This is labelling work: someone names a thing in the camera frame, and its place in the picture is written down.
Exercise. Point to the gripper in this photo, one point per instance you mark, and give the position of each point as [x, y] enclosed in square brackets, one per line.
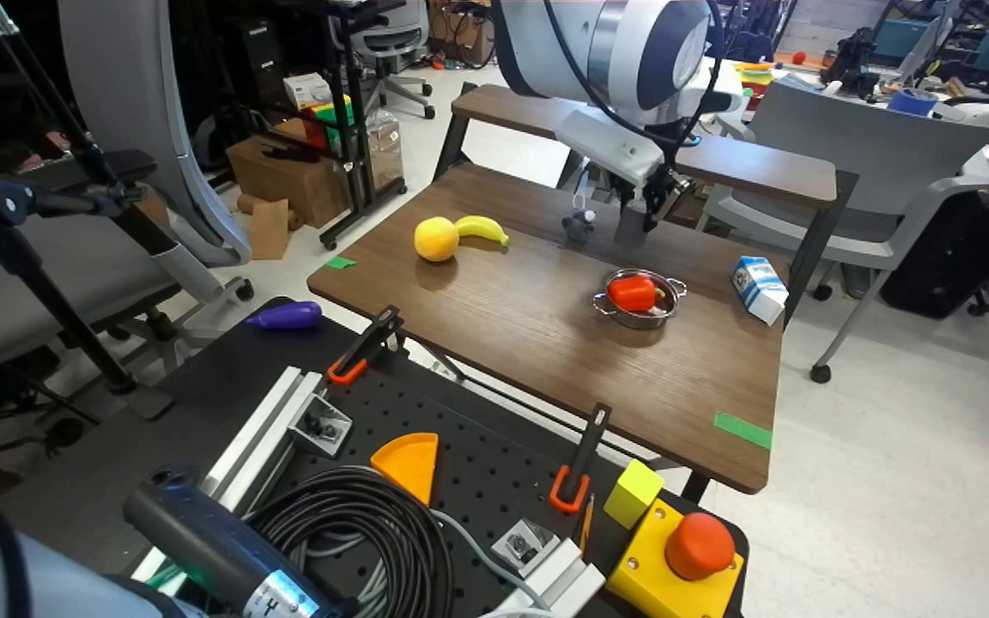
[664, 182]

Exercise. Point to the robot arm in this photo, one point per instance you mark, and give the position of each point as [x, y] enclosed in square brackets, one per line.
[632, 51]

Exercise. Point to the small grey object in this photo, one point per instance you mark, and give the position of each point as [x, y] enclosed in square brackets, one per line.
[578, 227]

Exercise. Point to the red toy pepper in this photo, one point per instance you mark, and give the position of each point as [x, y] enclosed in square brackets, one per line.
[632, 293]

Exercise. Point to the small metal pot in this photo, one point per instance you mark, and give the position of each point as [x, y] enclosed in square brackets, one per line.
[642, 316]

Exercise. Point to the brown wooden bench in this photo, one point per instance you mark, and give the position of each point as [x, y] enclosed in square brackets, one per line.
[761, 172]

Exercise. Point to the blue white milk carton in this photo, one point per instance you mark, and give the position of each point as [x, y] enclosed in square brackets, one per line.
[759, 290]

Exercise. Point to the yellow toy banana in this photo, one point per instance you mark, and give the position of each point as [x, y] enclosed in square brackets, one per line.
[482, 227]

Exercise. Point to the yellow toy lemon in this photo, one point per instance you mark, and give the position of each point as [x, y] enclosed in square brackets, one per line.
[436, 239]

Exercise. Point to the green tape strip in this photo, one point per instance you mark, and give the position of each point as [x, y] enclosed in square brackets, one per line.
[340, 263]
[743, 431]

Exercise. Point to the grey chair on castors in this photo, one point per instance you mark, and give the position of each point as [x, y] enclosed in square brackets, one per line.
[872, 163]

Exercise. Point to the black orange clamp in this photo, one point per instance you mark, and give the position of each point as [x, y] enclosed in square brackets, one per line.
[364, 348]
[582, 459]

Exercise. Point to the stack of cardboard boxes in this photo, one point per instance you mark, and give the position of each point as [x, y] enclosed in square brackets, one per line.
[460, 30]

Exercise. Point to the yellow block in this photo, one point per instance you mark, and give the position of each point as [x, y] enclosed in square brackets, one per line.
[632, 493]

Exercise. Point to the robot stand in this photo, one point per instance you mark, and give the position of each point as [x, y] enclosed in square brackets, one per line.
[477, 463]

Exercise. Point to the black rolling cart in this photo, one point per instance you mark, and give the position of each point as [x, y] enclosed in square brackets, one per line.
[348, 129]

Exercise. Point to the pencil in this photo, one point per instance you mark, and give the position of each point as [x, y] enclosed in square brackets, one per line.
[586, 524]

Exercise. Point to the grey office chair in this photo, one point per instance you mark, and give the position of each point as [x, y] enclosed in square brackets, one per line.
[391, 39]
[125, 103]

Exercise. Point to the orange wedge toy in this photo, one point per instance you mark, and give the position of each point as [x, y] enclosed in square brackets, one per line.
[413, 463]

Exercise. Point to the yellow box with red button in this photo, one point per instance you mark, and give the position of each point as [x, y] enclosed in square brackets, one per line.
[675, 566]

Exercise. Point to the white box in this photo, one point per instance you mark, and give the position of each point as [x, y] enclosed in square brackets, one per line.
[307, 88]

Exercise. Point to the cardboard box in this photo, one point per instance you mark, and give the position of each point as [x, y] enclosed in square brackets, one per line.
[284, 176]

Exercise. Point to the purple toy eggplant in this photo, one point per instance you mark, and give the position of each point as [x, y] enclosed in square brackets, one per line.
[287, 316]

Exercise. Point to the small cardboard piece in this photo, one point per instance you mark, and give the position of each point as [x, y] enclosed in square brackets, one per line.
[270, 228]

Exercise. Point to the aluminium rail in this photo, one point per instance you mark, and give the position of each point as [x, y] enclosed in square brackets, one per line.
[546, 571]
[263, 438]

